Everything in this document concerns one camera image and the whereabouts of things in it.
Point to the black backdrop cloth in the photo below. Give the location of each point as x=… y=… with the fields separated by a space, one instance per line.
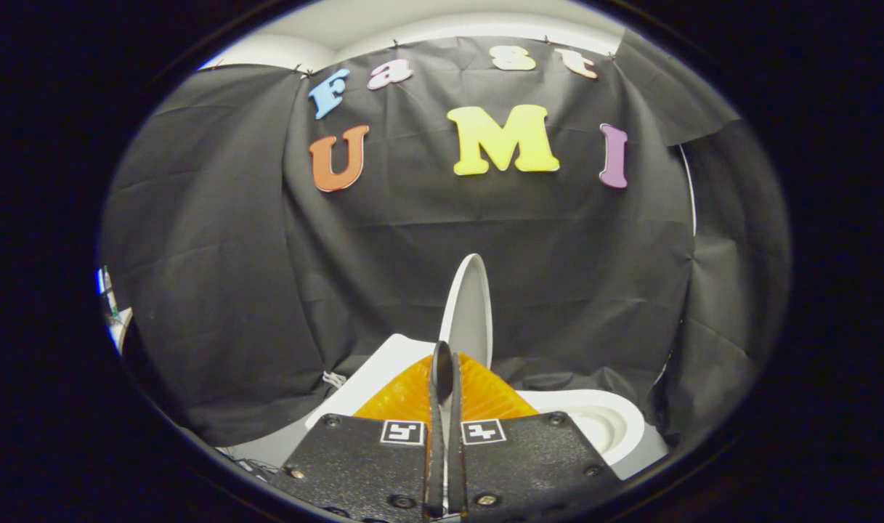
x=412 y=240

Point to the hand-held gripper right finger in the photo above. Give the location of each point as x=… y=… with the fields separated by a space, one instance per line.
x=456 y=450

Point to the white toilet lid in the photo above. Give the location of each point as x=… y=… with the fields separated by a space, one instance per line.
x=468 y=312

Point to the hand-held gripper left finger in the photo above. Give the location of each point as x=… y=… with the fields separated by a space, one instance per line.
x=437 y=436

